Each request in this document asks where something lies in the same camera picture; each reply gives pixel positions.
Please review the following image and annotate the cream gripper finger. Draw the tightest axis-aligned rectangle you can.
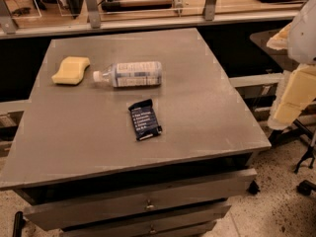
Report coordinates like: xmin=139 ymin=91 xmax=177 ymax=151
xmin=267 ymin=24 xmax=291 ymax=50
xmin=268 ymin=64 xmax=316 ymax=130

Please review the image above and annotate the dark blue rxbar wrapper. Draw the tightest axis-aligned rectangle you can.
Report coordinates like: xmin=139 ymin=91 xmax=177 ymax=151
xmin=128 ymin=99 xmax=162 ymax=141

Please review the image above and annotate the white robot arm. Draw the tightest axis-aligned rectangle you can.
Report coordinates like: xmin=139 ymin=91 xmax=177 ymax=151
xmin=267 ymin=0 xmax=316 ymax=130

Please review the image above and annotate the black tripod stand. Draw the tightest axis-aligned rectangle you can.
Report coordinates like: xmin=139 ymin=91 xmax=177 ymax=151
xmin=269 ymin=119 xmax=316 ymax=174

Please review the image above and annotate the black caster wheel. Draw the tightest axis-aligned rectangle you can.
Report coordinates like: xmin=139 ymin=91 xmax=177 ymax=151
xmin=248 ymin=181 xmax=260 ymax=195

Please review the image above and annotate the clear plastic water bottle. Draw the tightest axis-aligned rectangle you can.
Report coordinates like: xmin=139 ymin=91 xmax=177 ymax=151
xmin=93 ymin=61 xmax=162 ymax=88

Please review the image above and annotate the grey drawer cabinet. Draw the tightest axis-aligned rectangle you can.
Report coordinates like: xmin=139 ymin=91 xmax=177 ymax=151
xmin=1 ymin=29 xmax=270 ymax=233

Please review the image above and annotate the lower grey drawer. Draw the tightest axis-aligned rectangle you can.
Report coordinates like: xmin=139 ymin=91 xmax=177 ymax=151
xmin=60 ymin=201 xmax=231 ymax=237

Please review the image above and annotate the grey drawer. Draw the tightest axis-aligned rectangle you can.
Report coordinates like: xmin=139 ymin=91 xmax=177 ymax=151
xmin=60 ymin=201 xmax=231 ymax=237
xmin=24 ymin=169 xmax=257 ymax=230

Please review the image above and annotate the yellow sponge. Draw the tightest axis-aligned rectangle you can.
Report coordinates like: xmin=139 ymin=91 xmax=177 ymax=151
xmin=51 ymin=56 xmax=90 ymax=85

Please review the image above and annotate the upper grey drawer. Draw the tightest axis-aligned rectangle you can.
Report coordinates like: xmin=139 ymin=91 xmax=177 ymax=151
xmin=24 ymin=169 xmax=257 ymax=230

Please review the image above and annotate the black cylinder on floor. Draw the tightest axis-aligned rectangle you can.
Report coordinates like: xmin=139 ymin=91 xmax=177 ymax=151
xmin=12 ymin=211 xmax=26 ymax=237

